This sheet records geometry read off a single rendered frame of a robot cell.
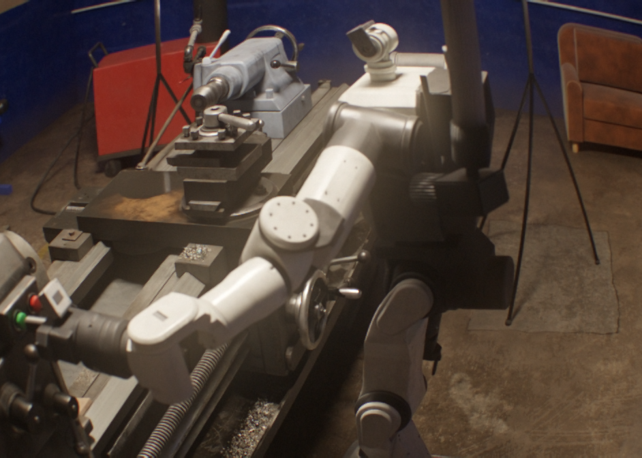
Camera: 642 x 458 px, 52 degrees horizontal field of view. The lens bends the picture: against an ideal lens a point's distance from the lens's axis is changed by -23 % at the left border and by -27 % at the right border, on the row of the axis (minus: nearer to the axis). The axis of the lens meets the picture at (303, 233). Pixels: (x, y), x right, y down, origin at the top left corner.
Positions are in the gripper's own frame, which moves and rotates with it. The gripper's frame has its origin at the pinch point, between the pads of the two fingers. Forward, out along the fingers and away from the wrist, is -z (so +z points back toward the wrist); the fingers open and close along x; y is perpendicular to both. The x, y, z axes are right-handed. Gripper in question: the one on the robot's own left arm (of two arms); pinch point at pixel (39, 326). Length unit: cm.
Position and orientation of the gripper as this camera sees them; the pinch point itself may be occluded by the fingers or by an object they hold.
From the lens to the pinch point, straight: 115.1
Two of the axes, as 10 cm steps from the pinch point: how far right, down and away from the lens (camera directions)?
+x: 2.9, -4.5, 8.4
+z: 9.6, 0.7, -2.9
